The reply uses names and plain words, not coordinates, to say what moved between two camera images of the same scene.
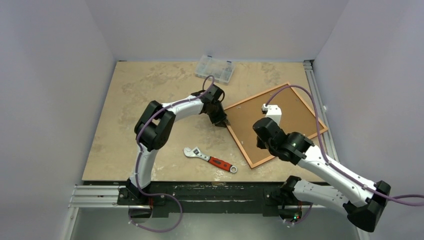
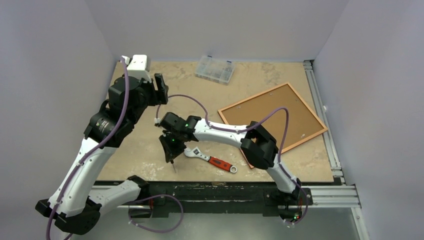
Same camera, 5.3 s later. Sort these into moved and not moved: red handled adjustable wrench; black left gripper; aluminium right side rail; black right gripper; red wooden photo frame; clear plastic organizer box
Moved: black left gripper; black right gripper
Not moved: aluminium right side rail; red handled adjustable wrench; clear plastic organizer box; red wooden photo frame
